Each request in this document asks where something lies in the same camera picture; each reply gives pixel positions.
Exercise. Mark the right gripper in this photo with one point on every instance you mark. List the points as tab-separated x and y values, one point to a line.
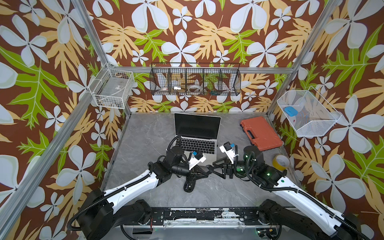
227	167

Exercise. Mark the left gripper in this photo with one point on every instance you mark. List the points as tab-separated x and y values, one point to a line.
197	171

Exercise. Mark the black wireless mouse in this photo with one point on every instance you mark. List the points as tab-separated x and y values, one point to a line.
190	184

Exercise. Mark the silver laptop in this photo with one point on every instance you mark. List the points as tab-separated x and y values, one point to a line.
198	133

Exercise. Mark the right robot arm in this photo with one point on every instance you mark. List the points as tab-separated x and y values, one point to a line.
315	221

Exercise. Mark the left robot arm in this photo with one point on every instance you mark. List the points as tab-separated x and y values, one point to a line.
105	210

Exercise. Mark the red plastic tool case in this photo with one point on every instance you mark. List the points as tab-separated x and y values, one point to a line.
261	134

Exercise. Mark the yellow tape roll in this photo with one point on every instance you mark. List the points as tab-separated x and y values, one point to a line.
281	162

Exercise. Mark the blue object in basket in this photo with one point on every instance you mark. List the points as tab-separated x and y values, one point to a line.
290	111

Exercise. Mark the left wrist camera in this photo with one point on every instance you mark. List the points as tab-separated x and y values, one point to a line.
195	157

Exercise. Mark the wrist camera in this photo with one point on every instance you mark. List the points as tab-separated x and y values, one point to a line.
231	150
195	157

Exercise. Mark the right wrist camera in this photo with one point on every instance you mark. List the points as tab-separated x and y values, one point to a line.
231	150

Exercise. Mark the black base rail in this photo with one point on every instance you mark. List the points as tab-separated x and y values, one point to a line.
243	216

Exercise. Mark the black wire basket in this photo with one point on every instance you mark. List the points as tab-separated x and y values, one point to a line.
214	79

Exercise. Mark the white wire basket right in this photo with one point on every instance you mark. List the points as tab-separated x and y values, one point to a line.
316	115

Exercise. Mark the white wire basket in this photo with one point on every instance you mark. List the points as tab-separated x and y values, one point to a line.
316	115
111	88

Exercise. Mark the white wire basket left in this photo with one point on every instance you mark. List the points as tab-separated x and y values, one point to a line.
111	88

